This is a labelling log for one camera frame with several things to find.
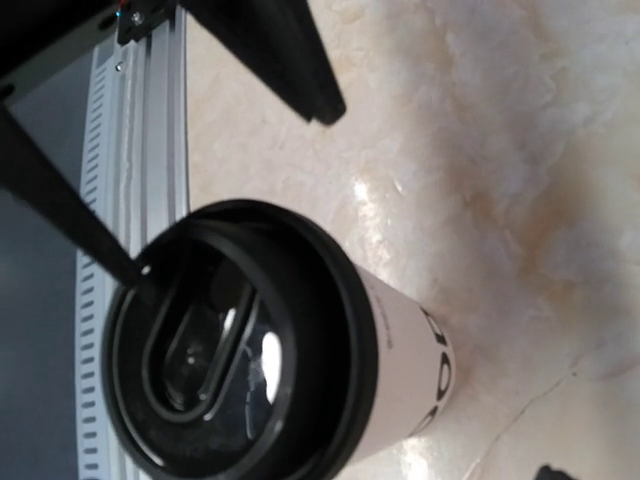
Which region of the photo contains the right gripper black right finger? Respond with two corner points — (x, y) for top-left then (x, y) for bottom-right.
(180, 0), (346, 125)

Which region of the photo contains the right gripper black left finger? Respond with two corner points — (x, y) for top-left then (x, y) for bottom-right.
(1, 107), (140, 288)

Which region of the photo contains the aluminium front rail frame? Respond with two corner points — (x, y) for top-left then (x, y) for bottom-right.
(75, 11), (189, 479)

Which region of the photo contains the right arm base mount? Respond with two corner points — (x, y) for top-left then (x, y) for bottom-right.
(1, 1), (182, 109)

